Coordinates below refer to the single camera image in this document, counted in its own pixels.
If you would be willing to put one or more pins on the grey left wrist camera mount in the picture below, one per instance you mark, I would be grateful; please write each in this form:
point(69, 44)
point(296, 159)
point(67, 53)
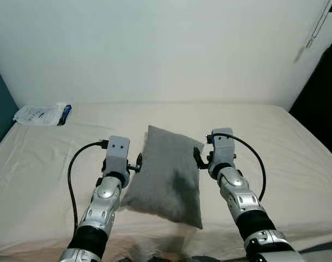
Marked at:
point(116, 155)

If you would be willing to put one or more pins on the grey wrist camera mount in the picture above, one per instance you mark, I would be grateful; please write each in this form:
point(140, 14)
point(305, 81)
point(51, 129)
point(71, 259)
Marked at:
point(223, 147)
point(116, 155)

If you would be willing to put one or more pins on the clear plastic packet blue edge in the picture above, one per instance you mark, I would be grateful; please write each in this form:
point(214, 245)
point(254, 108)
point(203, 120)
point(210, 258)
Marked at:
point(37, 114)

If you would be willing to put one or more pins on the grey fabric pillow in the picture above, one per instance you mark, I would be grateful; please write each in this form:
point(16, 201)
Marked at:
point(166, 180)

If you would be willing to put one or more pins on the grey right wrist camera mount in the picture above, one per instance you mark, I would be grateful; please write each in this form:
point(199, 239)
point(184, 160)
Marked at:
point(223, 147)

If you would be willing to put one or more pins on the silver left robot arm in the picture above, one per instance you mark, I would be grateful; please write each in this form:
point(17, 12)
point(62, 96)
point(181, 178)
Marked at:
point(103, 207)

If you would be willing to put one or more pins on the bed with cream sheet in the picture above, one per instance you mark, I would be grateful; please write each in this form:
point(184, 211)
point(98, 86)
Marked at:
point(280, 180)

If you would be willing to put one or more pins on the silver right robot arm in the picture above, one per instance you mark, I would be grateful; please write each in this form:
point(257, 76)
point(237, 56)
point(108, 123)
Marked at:
point(242, 199)

